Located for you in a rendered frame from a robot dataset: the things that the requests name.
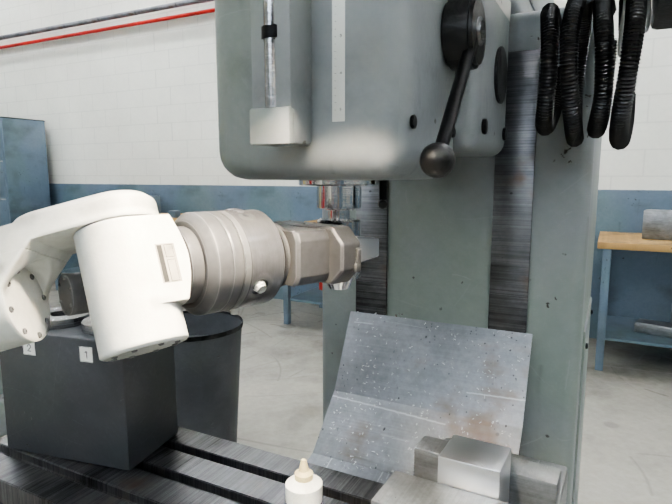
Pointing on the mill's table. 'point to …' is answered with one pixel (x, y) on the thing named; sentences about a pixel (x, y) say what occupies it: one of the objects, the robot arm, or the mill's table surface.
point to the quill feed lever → (459, 57)
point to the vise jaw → (425, 492)
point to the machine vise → (539, 487)
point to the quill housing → (343, 91)
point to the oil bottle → (304, 486)
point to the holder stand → (87, 397)
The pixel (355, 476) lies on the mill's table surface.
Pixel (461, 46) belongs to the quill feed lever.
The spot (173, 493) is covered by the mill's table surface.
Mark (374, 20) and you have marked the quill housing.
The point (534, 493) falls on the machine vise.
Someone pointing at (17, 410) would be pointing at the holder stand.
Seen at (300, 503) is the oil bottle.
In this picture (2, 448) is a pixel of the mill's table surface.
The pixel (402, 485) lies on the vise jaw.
